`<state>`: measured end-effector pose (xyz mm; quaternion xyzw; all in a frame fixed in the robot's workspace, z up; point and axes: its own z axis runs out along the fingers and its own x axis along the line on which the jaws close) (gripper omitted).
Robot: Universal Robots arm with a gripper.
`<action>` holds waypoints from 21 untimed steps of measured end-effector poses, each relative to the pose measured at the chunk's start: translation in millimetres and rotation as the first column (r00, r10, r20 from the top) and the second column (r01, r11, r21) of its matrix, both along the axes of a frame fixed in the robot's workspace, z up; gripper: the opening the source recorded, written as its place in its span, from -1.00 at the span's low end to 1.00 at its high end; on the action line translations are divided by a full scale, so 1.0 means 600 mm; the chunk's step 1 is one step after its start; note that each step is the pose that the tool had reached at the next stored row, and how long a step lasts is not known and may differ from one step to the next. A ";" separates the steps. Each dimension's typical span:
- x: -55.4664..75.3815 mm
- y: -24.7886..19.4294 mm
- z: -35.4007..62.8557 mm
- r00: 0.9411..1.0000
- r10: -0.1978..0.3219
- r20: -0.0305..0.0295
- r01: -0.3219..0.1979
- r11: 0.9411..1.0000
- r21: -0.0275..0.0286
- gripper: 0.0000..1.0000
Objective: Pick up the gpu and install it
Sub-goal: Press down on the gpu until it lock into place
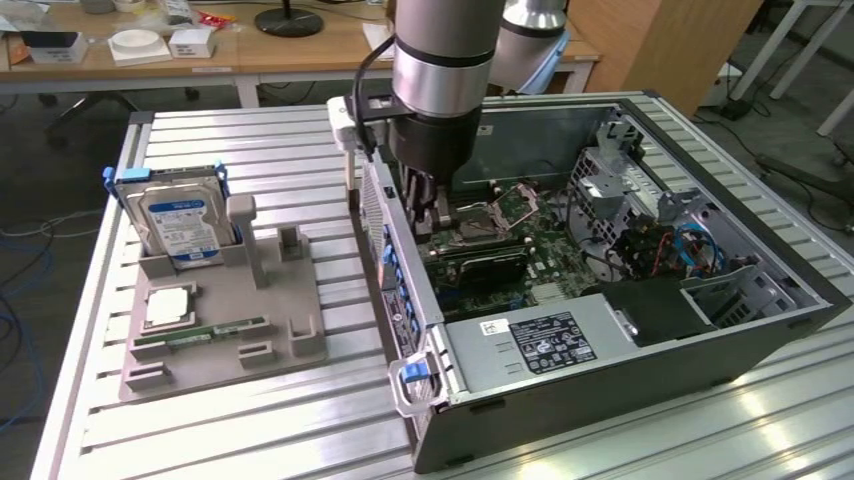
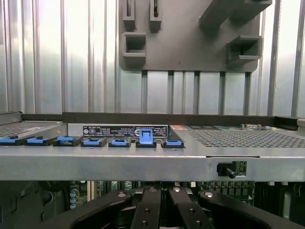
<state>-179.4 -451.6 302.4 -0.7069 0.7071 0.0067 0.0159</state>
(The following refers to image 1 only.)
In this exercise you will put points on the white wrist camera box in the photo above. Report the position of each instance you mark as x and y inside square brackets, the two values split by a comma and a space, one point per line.
[344, 132]

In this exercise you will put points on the wooden cabinet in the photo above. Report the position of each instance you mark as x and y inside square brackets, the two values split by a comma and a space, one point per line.
[681, 45]

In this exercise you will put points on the wooden desk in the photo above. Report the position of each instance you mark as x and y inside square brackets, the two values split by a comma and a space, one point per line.
[281, 55]

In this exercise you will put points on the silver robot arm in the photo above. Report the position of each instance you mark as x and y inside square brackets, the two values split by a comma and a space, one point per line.
[444, 50]

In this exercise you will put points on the black power adapter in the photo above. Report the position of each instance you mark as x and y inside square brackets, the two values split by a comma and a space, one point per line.
[733, 110]

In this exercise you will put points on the white box round hole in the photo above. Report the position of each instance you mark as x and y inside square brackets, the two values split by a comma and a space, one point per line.
[137, 47]

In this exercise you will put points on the grey cup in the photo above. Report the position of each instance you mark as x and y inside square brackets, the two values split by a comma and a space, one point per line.
[98, 6]

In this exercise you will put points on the grey parts rack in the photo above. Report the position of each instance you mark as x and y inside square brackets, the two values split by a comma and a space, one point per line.
[281, 300]

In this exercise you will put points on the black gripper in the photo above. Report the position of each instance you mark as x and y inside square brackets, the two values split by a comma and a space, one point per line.
[434, 145]

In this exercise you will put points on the silver CPU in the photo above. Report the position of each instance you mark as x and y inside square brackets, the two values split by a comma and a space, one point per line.
[167, 307]

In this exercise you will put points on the black round lamp base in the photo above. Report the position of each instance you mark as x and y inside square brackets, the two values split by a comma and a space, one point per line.
[289, 22]

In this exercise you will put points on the green RAM stick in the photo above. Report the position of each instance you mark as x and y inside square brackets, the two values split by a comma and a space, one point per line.
[201, 332]

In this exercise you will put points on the open black PC case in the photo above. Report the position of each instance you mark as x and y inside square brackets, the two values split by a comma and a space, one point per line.
[601, 400]

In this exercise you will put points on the blue case latch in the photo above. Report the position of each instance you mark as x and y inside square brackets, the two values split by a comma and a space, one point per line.
[413, 372]

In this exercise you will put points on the white paper stack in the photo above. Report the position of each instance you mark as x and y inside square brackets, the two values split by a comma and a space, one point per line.
[377, 37]

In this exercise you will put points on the metal socket cover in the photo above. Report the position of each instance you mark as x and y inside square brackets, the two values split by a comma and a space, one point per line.
[530, 192]

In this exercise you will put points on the black chair base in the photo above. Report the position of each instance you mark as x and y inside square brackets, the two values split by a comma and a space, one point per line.
[87, 107]

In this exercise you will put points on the red packet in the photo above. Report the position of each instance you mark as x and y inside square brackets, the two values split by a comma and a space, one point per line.
[217, 21]

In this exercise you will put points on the silver chipset heatsink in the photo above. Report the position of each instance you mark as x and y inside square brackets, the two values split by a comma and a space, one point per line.
[550, 294]

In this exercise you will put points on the perforated metal drive cage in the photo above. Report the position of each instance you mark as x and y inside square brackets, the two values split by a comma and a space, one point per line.
[604, 165]

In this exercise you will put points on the hard disk with blue carrier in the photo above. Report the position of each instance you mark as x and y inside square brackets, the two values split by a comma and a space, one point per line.
[177, 225]

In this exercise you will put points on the white box black top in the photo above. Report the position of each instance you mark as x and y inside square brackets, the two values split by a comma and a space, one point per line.
[57, 50]

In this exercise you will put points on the small white labelled box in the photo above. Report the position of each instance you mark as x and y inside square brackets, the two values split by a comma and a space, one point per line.
[194, 45]

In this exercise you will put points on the black floor stand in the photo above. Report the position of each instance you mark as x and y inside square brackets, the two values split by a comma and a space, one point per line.
[808, 175]

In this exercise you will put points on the CPU socket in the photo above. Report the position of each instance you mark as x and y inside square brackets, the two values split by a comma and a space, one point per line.
[484, 227]

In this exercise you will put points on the grey disk bay bracket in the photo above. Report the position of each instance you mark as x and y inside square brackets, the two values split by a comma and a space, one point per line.
[608, 187]

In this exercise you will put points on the green motherboard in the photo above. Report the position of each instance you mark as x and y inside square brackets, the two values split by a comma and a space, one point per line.
[548, 250]

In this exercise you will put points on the white table frame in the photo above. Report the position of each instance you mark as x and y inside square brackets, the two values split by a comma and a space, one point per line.
[801, 40]

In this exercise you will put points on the grey power supply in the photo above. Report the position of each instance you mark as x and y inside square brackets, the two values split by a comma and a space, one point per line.
[481, 360]

